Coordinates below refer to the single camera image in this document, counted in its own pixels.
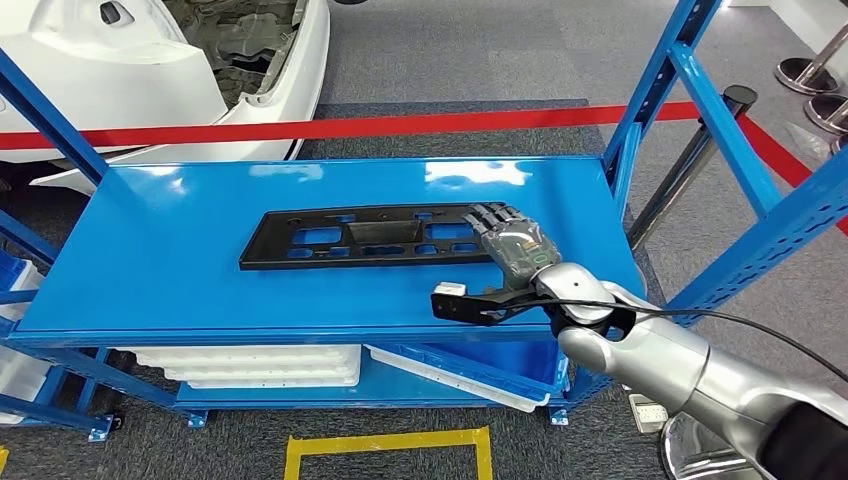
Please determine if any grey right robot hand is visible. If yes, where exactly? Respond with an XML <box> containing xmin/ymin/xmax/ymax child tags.
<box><xmin>463</xmin><ymin>203</ymin><xmax>563</xmax><ymax>291</ymax></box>

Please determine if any long black plastic part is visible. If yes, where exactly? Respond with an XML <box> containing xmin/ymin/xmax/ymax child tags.
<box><xmin>238</xmin><ymin>201</ymin><xmax>508</xmax><ymax>272</ymax></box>

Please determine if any blue metal shelf rack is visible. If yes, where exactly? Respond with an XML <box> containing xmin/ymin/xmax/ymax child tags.
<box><xmin>0</xmin><ymin>0</ymin><xmax>848</xmax><ymax>429</ymax></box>
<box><xmin>0</xmin><ymin>211</ymin><xmax>124</xmax><ymax>444</ymax></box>

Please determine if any white plastic bin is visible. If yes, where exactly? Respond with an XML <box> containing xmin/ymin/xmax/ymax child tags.
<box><xmin>364</xmin><ymin>344</ymin><xmax>551</xmax><ymax>414</ymax></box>
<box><xmin>0</xmin><ymin>264</ymin><xmax>54</xmax><ymax>425</ymax></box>

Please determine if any metal floor socket plate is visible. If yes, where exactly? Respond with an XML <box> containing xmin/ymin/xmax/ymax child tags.
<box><xmin>627</xmin><ymin>394</ymin><xmax>670</xmax><ymax>435</ymax></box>

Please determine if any white plastic tray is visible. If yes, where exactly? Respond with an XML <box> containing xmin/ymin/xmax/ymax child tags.
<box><xmin>162</xmin><ymin>360</ymin><xmax>362</xmax><ymax>384</ymax></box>
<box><xmin>185</xmin><ymin>374</ymin><xmax>361</xmax><ymax>391</ymax></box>
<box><xmin>115</xmin><ymin>344</ymin><xmax>362</xmax><ymax>369</ymax></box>

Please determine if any white car body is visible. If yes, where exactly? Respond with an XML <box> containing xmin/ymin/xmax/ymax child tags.
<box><xmin>0</xmin><ymin>0</ymin><xmax>331</xmax><ymax>197</ymax></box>

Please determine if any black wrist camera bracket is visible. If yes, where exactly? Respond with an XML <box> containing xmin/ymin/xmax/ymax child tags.
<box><xmin>430</xmin><ymin>286</ymin><xmax>551</xmax><ymax>327</ymax></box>

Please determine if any stanchion post with black cap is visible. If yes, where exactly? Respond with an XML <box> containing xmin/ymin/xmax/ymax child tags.
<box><xmin>625</xmin><ymin>84</ymin><xmax>759</xmax><ymax>250</ymax></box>

